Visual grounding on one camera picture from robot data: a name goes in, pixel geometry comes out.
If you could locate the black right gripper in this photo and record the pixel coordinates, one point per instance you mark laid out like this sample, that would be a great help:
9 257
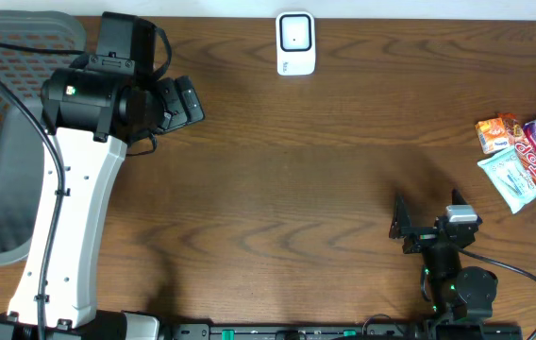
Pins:
402 227

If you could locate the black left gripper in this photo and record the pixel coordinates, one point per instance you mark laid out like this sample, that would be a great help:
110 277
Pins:
183 104

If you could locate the teal snack wrapper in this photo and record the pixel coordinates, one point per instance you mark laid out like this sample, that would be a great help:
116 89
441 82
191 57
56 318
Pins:
510 178

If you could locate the small orange juice box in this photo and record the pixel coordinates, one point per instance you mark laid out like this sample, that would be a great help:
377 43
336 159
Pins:
492 135

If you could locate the red Top chocolate bar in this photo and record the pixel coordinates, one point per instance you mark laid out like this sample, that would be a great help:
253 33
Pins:
523 148

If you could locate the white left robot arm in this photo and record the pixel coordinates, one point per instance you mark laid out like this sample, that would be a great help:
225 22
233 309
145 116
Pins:
92 117

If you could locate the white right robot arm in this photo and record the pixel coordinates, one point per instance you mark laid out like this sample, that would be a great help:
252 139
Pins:
462 297

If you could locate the grey plastic mesh basket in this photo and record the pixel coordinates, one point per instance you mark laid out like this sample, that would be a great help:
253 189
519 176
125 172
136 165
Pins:
32 46

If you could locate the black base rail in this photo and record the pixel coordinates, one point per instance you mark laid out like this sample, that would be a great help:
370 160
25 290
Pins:
200 331

